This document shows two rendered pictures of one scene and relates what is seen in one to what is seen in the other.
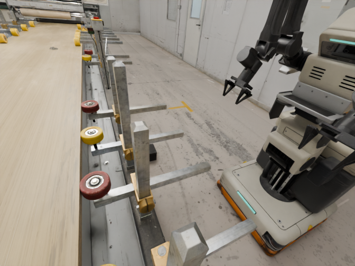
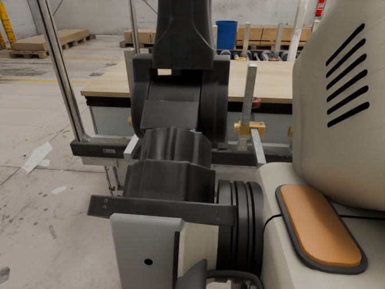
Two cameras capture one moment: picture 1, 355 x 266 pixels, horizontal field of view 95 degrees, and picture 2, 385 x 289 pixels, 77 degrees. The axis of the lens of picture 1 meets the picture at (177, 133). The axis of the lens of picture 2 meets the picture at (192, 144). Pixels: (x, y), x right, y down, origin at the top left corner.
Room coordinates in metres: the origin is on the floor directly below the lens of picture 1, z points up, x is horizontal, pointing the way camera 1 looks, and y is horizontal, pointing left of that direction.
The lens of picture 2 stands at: (0.65, -0.87, 1.35)
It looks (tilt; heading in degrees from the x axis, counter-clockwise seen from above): 33 degrees down; 124
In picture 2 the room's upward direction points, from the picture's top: straight up
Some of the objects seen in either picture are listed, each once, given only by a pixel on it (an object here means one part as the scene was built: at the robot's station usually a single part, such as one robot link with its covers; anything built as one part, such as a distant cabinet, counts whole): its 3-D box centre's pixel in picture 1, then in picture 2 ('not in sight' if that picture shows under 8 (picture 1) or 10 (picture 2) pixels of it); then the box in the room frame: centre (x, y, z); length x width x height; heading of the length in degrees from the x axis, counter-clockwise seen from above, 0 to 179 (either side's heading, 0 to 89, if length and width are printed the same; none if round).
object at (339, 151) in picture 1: (306, 155); not in sight; (0.89, -0.92, 0.59); 0.55 x 0.34 x 0.83; 28
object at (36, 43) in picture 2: not in sight; (56, 38); (-6.44, 3.01, 0.23); 2.41 x 0.77 x 0.17; 120
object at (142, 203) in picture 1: (141, 191); (248, 128); (0.32, 0.10, 0.81); 0.14 x 0.06 x 0.05; 28
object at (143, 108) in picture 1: (130, 111); not in sight; (0.81, 0.28, 0.83); 0.43 x 0.03 x 0.04; 118
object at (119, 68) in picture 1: (125, 125); not in sight; (0.52, 0.21, 0.94); 0.04 x 0.04 x 0.48; 28
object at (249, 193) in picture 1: (271, 194); not in sight; (0.84, -0.84, 0.16); 0.67 x 0.64 x 0.25; 118
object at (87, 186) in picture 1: (98, 191); (251, 108); (0.28, 0.22, 0.85); 0.08 x 0.08 x 0.11
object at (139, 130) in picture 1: (143, 186); (245, 117); (0.30, 0.09, 0.87); 0.04 x 0.04 x 0.48; 28
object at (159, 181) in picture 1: (159, 181); (254, 136); (0.37, 0.05, 0.81); 0.43 x 0.03 x 0.04; 118
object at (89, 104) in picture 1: (92, 112); not in sight; (0.72, 0.46, 0.85); 0.08 x 0.08 x 0.11
